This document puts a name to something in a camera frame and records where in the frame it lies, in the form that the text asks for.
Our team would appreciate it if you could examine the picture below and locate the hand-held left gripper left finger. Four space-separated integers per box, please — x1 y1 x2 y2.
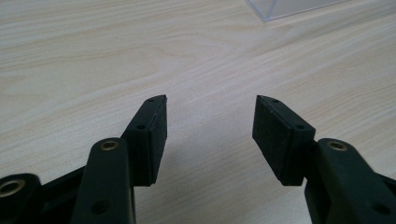
70 94 168 224

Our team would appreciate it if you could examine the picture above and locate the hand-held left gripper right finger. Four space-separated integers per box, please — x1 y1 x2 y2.
251 94 396 224

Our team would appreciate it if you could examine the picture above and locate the clear plastic container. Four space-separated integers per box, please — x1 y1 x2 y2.
245 0 351 22

